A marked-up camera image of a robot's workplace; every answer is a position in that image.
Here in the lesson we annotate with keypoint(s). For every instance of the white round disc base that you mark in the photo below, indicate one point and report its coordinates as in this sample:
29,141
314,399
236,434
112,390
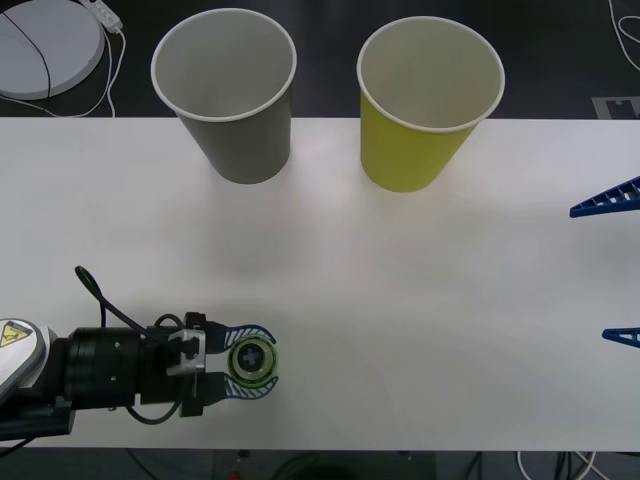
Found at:
70,45

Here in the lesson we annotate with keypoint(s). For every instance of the yellow-green plastic bin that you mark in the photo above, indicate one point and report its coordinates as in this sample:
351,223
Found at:
400,155

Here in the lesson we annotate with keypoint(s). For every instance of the white power strip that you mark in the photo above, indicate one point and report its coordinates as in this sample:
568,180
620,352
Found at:
107,12

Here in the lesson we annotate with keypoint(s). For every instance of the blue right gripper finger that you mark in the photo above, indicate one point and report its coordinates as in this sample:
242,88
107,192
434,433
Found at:
625,192
631,337

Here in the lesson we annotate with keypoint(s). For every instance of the green plastic bottle black cap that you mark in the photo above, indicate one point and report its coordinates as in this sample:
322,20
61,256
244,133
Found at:
252,360

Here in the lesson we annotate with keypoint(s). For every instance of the grey plastic bin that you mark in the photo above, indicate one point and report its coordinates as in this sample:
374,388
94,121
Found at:
250,150

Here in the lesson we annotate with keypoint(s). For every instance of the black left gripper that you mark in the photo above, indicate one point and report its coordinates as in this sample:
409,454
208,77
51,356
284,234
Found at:
155,385

